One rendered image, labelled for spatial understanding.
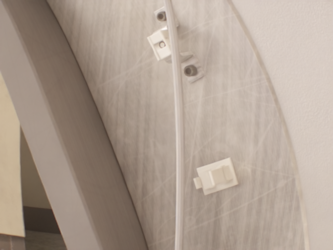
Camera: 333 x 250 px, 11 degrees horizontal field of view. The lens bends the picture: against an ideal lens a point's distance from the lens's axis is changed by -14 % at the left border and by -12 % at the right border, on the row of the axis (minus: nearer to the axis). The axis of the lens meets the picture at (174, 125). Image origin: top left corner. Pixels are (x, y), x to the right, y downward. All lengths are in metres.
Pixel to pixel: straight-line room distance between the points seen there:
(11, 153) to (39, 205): 0.66
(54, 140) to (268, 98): 0.12
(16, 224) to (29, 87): 5.01
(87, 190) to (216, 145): 0.07
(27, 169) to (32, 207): 0.15
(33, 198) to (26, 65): 5.57
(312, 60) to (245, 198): 0.09
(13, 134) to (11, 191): 0.21
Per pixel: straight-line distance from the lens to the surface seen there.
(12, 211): 6.02
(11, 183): 6.00
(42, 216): 6.60
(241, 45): 1.01
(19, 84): 1.03
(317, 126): 0.99
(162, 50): 1.01
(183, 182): 1.00
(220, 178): 1.01
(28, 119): 1.03
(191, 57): 1.02
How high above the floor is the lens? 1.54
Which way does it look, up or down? 10 degrees down
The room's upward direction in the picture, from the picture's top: 3 degrees clockwise
